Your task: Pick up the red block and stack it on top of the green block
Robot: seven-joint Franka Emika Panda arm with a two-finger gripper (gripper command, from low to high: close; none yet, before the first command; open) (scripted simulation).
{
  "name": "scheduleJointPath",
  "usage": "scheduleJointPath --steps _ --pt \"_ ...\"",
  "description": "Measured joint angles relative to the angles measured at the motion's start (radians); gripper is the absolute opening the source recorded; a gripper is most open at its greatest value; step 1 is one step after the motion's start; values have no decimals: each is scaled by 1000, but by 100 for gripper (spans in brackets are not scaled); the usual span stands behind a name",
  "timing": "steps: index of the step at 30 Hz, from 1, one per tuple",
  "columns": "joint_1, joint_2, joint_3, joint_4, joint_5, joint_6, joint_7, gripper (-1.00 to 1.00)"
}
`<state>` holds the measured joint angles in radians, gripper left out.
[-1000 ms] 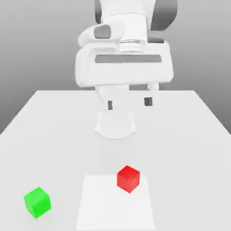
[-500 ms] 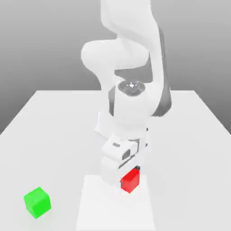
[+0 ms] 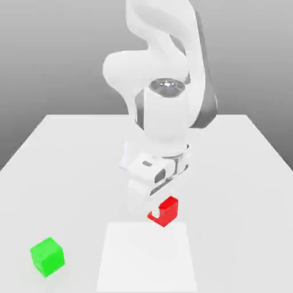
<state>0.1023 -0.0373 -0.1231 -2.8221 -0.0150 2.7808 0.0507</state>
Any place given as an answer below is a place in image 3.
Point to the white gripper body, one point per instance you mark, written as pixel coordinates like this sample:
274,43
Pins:
146,196

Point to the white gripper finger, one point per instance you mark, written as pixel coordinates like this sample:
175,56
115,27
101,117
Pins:
155,212

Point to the small red cube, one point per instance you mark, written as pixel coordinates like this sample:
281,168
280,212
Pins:
169,211

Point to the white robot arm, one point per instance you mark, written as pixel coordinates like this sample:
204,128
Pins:
164,119

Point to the small green cube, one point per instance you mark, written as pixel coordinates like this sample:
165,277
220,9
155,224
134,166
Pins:
47,257

